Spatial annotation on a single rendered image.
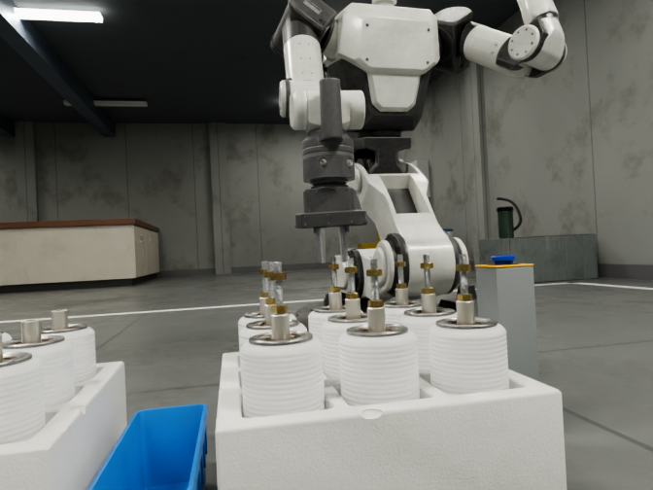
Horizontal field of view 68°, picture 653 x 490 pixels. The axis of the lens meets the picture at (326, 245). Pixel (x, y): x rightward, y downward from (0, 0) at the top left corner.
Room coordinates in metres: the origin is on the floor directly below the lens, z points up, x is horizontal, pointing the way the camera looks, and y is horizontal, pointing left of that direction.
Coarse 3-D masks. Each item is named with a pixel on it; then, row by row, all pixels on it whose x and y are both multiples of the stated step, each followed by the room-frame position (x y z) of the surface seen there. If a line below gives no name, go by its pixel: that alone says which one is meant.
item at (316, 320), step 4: (312, 312) 0.82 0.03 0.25; (316, 312) 0.81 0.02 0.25; (344, 312) 0.79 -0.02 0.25; (308, 316) 0.82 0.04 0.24; (312, 316) 0.81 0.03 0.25; (316, 316) 0.80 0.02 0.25; (320, 316) 0.79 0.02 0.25; (324, 316) 0.79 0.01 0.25; (328, 316) 0.79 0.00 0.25; (308, 320) 0.82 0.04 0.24; (312, 320) 0.81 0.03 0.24; (316, 320) 0.80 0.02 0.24; (320, 320) 0.79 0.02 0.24; (324, 320) 0.79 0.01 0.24; (308, 324) 0.82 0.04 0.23; (312, 324) 0.81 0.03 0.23; (316, 324) 0.80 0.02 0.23; (320, 324) 0.79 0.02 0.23; (312, 328) 0.81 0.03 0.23; (316, 328) 0.80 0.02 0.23; (320, 328) 0.79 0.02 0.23; (312, 332) 0.80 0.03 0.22; (316, 332) 0.80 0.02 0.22; (320, 332) 0.79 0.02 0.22; (316, 336) 0.80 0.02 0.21; (320, 336) 0.79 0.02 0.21; (320, 340) 0.79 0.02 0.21
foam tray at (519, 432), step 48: (240, 384) 0.73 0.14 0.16; (336, 384) 0.64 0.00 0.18; (528, 384) 0.59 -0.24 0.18; (240, 432) 0.49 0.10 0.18; (288, 432) 0.50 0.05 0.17; (336, 432) 0.51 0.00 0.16; (384, 432) 0.52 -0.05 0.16; (432, 432) 0.53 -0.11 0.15; (480, 432) 0.54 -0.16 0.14; (528, 432) 0.55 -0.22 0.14; (240, 480) 0.49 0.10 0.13; (288, 480) 0.50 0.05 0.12; (336, 480) 0.51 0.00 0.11; (384, 480) 0.52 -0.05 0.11; (432, 480) 0.53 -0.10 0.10; (480, 480) 0.54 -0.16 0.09; (528, 480) 0.55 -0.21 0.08
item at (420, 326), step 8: (400, 320) 0.72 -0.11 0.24; (408, 320) 0.71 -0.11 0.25; (416, 320) 0.70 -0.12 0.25; (424, 320) 0.69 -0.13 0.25; (432, 320) 0.69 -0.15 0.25; (408, 328) 0.71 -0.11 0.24; (416, 328) 0.70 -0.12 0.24; (424, 328) 0.69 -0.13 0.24; (424, 336) 0.69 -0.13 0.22; (424, 344) 0.69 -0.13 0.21; (424, 352) 0.69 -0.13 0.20; (424, 360) 0.69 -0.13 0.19; (424, 368) 0.69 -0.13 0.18
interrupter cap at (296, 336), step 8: (256, 336) 0.59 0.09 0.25; (264, 336) 0.59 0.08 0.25; (296, 336) 0.58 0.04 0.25; (304, 336) 0.57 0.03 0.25; (312, 336) 0.57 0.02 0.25; (256, 344) 0.55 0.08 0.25; (264, 344) 0.54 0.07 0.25; (272, 344) 0.54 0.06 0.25; (280, 344) 0.54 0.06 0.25; (288, 344) 0.54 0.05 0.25
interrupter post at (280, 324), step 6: (276, 318) 0.56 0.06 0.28; (282, 318) 0.56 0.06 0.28; (288, 318) 0.57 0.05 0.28; (276, 324) 0.56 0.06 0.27; (282, 324) 0.56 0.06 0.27; (288, 324) 0.57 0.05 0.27; (276, 330) 0.56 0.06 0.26; (282, 330) 0.56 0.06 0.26; (288, 330) 0.57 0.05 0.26; (276, 336) 0.56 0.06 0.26; (282, 336) 0.56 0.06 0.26; (288, 336) 0.57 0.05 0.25
